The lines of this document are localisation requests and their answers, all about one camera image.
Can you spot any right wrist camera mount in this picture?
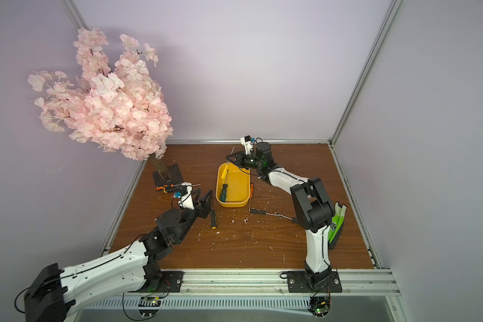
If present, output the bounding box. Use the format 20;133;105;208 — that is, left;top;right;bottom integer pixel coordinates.
240;136;257;156

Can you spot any black yellow dotted screwdriver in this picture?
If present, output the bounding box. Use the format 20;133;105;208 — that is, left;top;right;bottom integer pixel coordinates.
210;209;217;229

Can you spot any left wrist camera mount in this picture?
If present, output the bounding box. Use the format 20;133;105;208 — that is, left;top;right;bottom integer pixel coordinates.
174;188;194;210

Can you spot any yellow handled flathead screwdriver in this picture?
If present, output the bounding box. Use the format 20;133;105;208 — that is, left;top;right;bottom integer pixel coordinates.
221;161;230;180

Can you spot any pink artificial blossom tree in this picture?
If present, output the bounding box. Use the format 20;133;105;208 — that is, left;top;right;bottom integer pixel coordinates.
28;28;173;161

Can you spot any left controller board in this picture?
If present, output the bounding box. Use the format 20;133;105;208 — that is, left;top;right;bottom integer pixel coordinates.
138;296;162;320

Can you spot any aluminium front rail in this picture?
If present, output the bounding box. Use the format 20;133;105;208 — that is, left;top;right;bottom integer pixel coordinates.
92;268;401;298

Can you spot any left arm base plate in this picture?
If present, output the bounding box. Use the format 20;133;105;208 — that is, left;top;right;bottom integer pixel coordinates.
137;270;184;293

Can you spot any yellow plastic storage box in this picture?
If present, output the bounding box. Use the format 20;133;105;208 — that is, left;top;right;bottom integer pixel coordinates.
215;162;251;208

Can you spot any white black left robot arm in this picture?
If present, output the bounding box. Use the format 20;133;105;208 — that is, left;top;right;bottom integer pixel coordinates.
18;186;213;321

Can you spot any green black work glove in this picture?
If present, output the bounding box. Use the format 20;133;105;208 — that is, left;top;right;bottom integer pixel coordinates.
328;203;347;250

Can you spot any right controller board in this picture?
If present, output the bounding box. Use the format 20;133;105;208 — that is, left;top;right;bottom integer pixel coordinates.
308;297;331;318

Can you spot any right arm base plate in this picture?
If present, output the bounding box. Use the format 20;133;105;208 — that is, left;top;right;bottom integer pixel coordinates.
280;270;343;293

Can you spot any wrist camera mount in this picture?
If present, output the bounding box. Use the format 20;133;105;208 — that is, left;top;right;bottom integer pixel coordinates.
174;188;194;210
240;136;257;156

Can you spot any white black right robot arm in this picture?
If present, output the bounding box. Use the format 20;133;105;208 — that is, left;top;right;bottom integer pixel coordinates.
226;136;347;288

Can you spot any black yellow long screwdriver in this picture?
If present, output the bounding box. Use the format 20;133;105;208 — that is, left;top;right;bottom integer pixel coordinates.
249;208;295;221

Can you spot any controller board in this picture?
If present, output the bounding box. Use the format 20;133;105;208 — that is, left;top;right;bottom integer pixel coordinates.
308;297;331;318
138;296;162;320

